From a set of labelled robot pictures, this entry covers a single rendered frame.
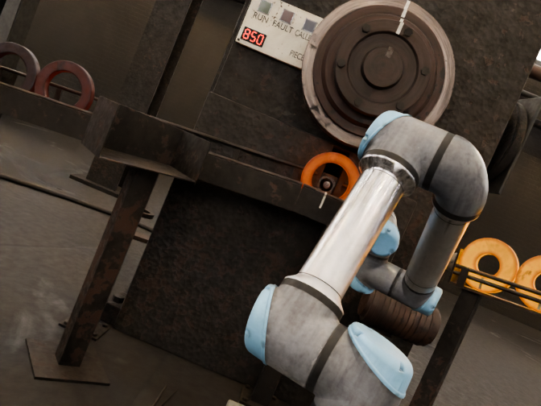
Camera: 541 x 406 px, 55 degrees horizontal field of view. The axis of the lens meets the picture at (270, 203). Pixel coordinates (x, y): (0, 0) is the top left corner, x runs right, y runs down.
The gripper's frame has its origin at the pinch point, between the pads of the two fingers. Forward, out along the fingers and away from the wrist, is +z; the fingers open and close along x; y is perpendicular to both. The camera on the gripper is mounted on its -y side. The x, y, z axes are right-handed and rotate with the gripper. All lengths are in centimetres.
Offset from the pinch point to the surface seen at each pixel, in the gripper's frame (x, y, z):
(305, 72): 33.8, 23.8, 16.9
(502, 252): -37.9, 2.3, -6.5
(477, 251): -32.8, -1.2, -3.9
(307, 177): 20.3, -4.8, 9.1
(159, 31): 164, -25, 268
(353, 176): 7.2, 0.9, 11.2
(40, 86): 110, -11, 8
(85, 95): 96, -8, 9
